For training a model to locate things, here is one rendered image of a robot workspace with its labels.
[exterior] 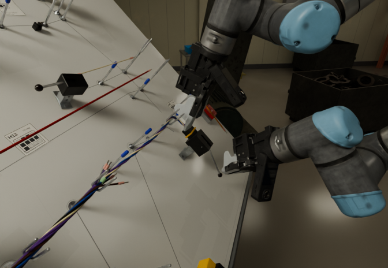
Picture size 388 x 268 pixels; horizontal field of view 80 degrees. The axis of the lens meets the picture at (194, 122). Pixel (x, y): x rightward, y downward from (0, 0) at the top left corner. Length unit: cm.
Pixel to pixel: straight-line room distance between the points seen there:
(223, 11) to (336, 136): 31
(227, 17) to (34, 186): 47
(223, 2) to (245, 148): 32
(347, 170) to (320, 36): 23
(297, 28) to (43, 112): 48
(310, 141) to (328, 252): 154
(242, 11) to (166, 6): 532
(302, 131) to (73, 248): 44
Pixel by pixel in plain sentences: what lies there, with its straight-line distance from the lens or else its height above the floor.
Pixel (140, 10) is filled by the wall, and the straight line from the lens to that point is 584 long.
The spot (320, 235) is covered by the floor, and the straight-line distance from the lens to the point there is 204.
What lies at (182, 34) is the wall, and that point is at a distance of 586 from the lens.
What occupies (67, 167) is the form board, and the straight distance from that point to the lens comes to 51.
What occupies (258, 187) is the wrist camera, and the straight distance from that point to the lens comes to 56.
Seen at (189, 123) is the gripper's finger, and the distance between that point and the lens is 58.
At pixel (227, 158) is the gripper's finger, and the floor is 108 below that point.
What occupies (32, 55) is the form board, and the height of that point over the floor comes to 135.
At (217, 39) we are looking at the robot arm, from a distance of 52.
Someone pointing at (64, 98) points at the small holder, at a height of 128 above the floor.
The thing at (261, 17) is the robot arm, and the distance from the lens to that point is 53.
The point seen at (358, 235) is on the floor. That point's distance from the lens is 216.
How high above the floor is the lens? 145
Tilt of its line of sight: 27 degrees down
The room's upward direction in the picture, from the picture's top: straight up
